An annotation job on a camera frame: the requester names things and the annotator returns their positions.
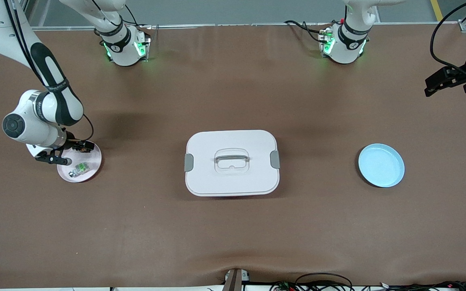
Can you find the camera mount post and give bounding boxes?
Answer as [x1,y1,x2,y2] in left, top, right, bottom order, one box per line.
[224,268,250,291]

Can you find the black left arm base cable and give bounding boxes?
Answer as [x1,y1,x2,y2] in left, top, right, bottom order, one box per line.
[284,19,324,43]

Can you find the black right arm base cable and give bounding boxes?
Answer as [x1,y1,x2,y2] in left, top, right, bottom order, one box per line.
[110,4,138,27]

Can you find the light blue round plate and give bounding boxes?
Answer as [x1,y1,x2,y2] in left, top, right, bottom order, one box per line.
[358,143,405,188]

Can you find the pink round plate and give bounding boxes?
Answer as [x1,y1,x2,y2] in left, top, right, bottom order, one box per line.
[57,140,103,183]

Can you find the black arm base cable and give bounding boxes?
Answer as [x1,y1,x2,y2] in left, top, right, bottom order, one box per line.
[284,19,324,43]
[110,4,138,27]

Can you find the white lidded box grey clips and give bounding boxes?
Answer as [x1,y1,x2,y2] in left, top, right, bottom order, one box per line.
[184,130,281,197]

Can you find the black looped cable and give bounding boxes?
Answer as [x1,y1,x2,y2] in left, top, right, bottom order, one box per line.
[295,273,353,291]

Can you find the black cable bundle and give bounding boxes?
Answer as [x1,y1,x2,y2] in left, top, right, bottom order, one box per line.
[269,281,466,291]

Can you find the silver table edge rail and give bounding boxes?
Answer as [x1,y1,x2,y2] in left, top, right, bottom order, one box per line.
[31,23,460,31]

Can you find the green and clear switch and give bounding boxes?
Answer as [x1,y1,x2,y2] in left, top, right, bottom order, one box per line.
[68,162,92,178]

